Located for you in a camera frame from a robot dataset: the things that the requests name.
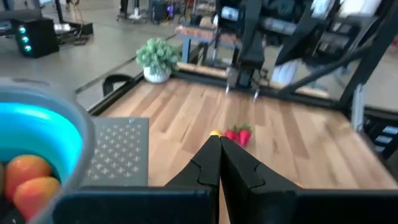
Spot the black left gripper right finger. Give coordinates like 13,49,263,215
220,136,398,224

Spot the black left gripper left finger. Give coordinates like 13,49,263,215
52,136,221,224

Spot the small orange toy fruit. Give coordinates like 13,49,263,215
12,176,62,222
4,154,52,200

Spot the red toy strawberry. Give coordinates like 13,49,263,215
224,125,239,142
238,124,252,147

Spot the gray perforated metal riser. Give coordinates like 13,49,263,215
79,116,150,187

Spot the green potted plant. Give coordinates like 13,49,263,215
136,37,181,84

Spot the blue collapsible colander bowl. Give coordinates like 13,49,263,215
0,77,96,224

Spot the black computer tower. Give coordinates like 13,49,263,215
12,17,60,59

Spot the black aluminium table frame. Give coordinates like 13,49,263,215
88,0,398,131

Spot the black curved handle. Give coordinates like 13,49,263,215
101,73,137,97

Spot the gray metal table frame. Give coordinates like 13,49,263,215
175,24,246,65

